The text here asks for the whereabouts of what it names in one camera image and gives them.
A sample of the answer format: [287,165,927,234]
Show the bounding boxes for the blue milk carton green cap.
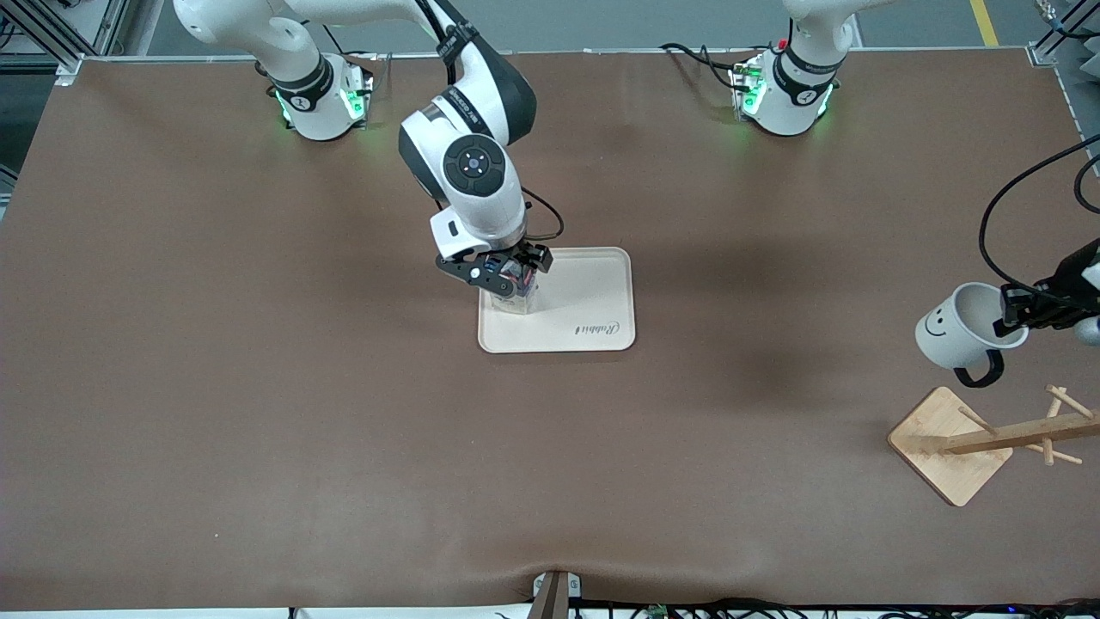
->
[486,272,542,316]

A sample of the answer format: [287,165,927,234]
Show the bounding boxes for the white smiley mug black handle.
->
[914,282,1030,389]

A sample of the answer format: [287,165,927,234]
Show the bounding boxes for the cream rabbit print tray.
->
[478,247,637,354]

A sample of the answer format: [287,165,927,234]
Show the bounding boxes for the wooden mug tree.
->
[887,384,1100,508]

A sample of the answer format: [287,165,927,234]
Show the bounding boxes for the brown table cover mat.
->
[0,50,1100,613]

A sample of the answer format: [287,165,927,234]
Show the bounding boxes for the metal table clamp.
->
[530,570,584,619]

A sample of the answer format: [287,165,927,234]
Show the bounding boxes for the aluminium frame strut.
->
[0,0,131,85]
[1026,0,1100,70]

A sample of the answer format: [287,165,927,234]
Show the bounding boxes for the black left base cables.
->
[659,41,750,92]

